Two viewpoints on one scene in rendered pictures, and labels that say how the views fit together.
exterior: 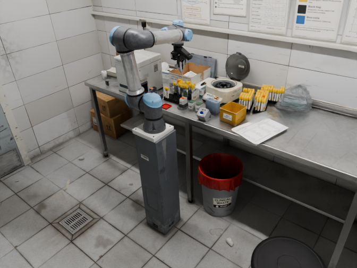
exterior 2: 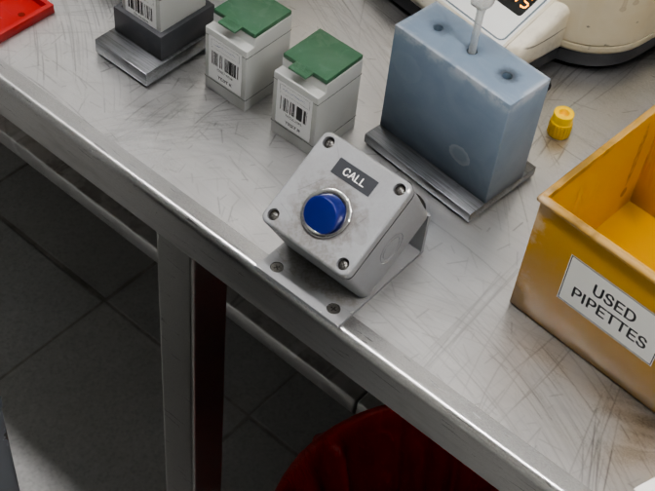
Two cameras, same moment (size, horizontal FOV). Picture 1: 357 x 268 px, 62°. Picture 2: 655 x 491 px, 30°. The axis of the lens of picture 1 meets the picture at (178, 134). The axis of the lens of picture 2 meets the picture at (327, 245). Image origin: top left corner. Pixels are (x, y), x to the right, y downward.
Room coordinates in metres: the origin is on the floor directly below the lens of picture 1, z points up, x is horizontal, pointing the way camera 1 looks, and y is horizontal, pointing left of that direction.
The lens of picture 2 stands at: (1.32, -0.13, 1.48)
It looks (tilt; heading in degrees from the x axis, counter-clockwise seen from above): 49 degrees down; 355
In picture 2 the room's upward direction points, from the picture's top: 7 degrees clockwise
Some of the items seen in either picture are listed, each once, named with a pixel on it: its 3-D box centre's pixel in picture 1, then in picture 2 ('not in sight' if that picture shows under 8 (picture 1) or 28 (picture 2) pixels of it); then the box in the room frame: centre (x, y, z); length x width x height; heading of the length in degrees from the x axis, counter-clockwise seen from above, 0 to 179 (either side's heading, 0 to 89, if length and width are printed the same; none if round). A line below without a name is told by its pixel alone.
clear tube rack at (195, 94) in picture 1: (185, 92); not in sight; (2.23, -0.07, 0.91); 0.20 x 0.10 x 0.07; 50
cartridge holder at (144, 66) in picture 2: (183, 105); (165, 24); (2.04, -0.05, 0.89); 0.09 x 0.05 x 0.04; 140
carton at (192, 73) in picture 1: (189, 77); not in sight; (2.45, -0.12, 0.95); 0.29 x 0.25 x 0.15; 140
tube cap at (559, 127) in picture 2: not in sight; (560, 122); (1.97, -0.34, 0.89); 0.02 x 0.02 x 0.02
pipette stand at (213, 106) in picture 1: (212, 106); (459, 107); (1.93, -0.26, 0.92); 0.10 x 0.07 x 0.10; 44
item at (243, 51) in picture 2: (192, 105); (248, 48); (2.00, -0.11, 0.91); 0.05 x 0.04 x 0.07; 140
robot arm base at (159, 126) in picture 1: (154, 121); not in sight; (1.71, 0.16, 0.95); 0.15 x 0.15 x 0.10
